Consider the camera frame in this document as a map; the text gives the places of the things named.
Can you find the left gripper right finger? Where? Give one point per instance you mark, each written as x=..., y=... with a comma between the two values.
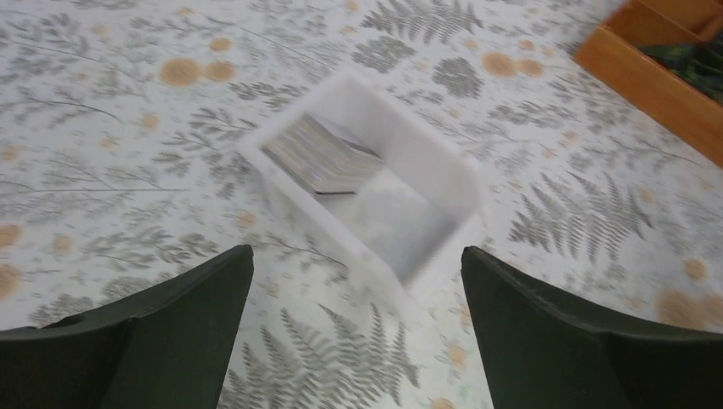
x=544, y=347

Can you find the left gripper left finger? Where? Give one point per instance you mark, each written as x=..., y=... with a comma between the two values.
x=167, y=346

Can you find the white plastic card box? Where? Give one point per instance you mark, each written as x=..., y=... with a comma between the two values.
x=392, y=198

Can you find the silver cards in box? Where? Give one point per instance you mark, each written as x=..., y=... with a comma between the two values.
x=320, y=160

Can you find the orange wooden tray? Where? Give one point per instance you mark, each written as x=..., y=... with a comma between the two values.
x=613, y=55

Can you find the dark green items in tray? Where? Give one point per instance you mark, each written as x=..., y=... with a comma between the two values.
x=698, y=64

